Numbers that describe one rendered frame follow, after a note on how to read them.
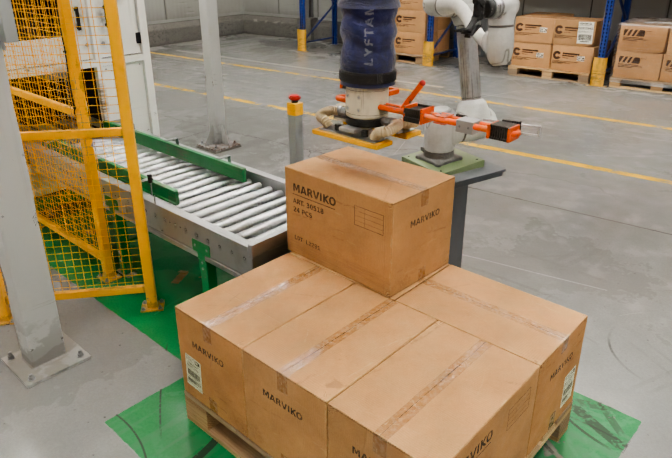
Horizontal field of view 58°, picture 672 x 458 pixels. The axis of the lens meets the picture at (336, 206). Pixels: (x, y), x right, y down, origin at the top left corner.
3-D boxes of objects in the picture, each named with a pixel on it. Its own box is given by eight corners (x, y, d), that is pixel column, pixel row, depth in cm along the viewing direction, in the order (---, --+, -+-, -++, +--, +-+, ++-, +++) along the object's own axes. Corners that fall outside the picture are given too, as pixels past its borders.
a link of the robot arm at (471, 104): (450, 142, 325) (486, 135, 332) (466, 144, 310) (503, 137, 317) (438, -9, 308) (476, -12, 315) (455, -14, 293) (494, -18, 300)
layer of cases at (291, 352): (184, 390, 248) (174, 306, 232) (346, 295, 316) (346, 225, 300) (429, 578, 174) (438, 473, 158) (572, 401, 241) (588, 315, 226)
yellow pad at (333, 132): (311, 133, 249) (311, 121, 247) (328, 128, 256) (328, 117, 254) (376, 151, 228) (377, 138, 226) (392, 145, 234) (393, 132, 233)
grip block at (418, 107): (401, 121, 228) (402, 106, 226) (416, 116, 235) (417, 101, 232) (419, 125, 223) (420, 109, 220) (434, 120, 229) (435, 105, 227)
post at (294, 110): (291, 259, 382) (286, 102, 343) (299, 255, 387) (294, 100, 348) (299, 262, 378) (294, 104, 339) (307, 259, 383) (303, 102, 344)
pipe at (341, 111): (314, 124, 249) (314, 110, 246) (354, 112, 266) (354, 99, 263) (380, 140, 228) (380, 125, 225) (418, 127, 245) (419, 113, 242)
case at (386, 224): (287, 249, 276) (284, 166, 260) (347, 223, 302) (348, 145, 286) (389, 298, 237) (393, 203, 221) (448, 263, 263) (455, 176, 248)
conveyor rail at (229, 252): (30, 169, 417) (24, 143, 410) (37, 167, 421) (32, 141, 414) (249, 284, 274) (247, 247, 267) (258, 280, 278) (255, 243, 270)
